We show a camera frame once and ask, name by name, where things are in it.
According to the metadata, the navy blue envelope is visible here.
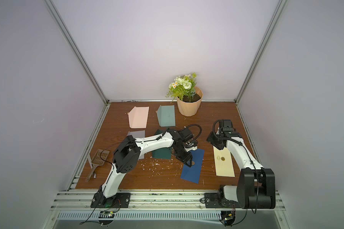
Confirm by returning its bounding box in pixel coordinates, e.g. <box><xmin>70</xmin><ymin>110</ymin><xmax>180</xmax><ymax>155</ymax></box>
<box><xmin>180</xmin><ymin>149</ymin><xmax>204</xmax><ymax>184</ymax></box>

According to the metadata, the dark green envelope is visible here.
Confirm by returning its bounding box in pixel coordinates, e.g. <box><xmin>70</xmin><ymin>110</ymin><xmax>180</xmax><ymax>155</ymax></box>
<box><xmin>151</xmin><ymin>129</ymin><xmax>173</xmax><ymax>160</ymax></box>

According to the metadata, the cream yellow envelope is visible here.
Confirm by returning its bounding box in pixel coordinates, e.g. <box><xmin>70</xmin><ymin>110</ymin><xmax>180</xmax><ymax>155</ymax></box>
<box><xmin>213</xmin><ymin>147</ymin><xmax>235</xmax><ymax>177</ymax></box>

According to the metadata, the mint green envelope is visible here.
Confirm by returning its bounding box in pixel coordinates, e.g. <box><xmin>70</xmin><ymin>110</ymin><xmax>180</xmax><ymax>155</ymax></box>
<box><xmin>156</xmin><ymin>106</ymin><xmax>175</xmax><ymax>127</ymax></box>

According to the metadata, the grey envelope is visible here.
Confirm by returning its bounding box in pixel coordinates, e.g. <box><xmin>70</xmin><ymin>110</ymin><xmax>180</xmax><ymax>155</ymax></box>
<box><xmin>127</xmin><ymin>130</ymin><xmax>145</xmax><ymax>160</ymax></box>

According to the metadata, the pink envelope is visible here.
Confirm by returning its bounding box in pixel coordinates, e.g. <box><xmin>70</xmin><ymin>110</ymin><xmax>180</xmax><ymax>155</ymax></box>
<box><xmin>128</xmin><ymin>106</ymin><xmax>149</xmax><ymax>129</ymax></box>

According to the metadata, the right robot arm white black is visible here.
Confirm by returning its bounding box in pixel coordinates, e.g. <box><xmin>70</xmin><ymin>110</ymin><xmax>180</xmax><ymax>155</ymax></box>
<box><xmin>207</xmin><ymin>131</ymin><xmax>276</xmax><ymax>210</ymax></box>

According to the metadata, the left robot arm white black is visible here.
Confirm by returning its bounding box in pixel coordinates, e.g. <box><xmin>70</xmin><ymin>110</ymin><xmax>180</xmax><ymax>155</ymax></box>
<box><xmin>92</xmin><ymin>127</ymin><xmax>198</xmax><ymax>208</ymax></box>

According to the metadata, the artificial green flower plant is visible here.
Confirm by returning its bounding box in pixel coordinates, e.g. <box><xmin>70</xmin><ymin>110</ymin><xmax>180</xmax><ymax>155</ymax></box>
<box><xmin>166</xmin><ymin>73</ymin><xmax>197</xmax><ymax>102</ymax></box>

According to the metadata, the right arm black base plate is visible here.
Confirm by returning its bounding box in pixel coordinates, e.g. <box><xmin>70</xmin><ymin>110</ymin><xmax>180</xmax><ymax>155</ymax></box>
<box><xmin>199</xmin><ymin>193</ymin><xmax>241</xmax><ymax>209</ymax></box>

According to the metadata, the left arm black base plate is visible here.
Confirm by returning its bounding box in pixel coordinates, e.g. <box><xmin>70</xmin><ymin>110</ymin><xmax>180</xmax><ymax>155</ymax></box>
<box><xmin>90</xmin><ymin>192</ymin><xmax>131</xmax><ymax>209</ymax></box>

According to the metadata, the aluminium rail frame front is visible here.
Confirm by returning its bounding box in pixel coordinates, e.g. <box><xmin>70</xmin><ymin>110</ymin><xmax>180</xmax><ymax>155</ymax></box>
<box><xmin>50</xmin><ymin>188</ymin><xmax>286</xmax><ymax>211</ymax></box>

